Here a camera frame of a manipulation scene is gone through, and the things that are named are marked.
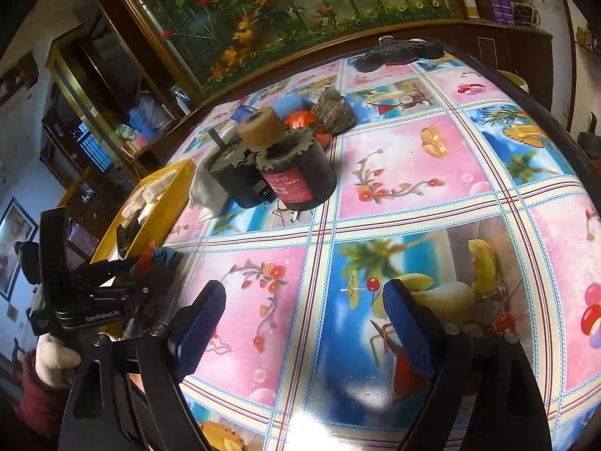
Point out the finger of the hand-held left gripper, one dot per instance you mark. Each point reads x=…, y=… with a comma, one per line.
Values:
x=112, y=267
x=122, y=284

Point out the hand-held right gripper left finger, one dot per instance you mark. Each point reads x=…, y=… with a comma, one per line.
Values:
x=202, y=324

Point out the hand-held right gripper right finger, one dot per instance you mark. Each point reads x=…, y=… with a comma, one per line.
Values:
x=408, y=329

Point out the blue red cloth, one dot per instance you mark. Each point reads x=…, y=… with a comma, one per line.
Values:
x=162, y=258

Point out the yellow tray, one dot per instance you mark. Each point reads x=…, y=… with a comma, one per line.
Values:
x=164, y=216

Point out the blue mesh scrubber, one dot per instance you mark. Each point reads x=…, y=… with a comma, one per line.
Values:
x=244, y=115

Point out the red plastic bag ball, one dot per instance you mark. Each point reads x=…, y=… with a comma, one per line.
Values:
x=300, y=121

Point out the person's left forearm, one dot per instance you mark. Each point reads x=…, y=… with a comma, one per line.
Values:
x=42, y=408

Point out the person's left hand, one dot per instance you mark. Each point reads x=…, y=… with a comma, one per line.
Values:
x=56, y=361

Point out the white printed packet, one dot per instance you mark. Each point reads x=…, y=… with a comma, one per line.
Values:
x=150, y=192

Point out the white plastic bag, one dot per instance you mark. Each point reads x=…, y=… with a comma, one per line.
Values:
x=206, y=192

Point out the printed tablecloth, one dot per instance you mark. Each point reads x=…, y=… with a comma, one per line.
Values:
x=422, y=197

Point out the small black motor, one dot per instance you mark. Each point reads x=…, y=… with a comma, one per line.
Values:
x=230, y=178

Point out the blue thermos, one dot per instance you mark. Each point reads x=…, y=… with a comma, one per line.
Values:
x=143, y=117

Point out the white bottle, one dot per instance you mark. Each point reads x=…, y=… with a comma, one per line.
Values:
x=183, y=102

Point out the black motor with beige wheel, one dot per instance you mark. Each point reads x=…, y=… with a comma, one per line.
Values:
x=296, y=169

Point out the steel wool scourer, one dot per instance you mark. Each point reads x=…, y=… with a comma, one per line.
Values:
x=333, y=110

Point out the blue knitted sponge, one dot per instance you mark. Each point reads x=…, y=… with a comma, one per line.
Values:
x=291, y=105

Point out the black plastic tool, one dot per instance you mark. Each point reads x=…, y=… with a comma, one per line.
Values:
x=399, y=54

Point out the bamboo flower panel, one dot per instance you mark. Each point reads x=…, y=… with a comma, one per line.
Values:
x=281, y=14

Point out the purple bottle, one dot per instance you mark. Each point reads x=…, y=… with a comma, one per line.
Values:
x=494, y=7
x=505, y=8

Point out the framed wall picture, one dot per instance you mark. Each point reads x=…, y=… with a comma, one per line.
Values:
x=16, y=249

